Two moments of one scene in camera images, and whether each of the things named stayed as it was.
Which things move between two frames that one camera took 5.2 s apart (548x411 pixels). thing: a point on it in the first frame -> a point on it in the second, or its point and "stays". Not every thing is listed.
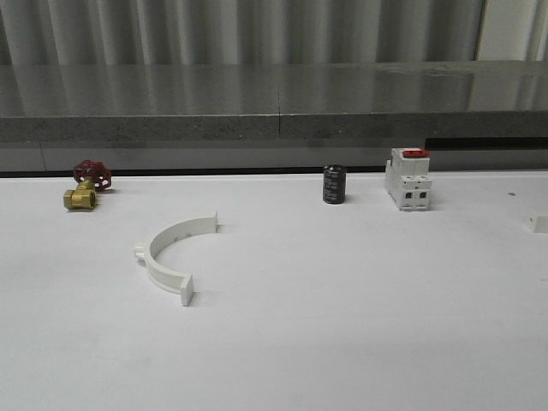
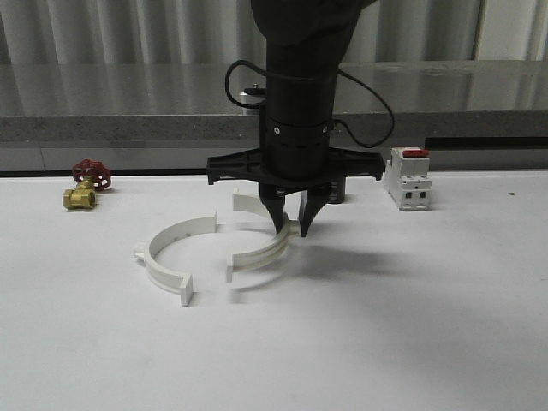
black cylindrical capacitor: [334, 184] stays
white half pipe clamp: [162, 277] stays
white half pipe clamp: [537, 223] -> [283, 243]
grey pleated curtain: [248, 32] stays
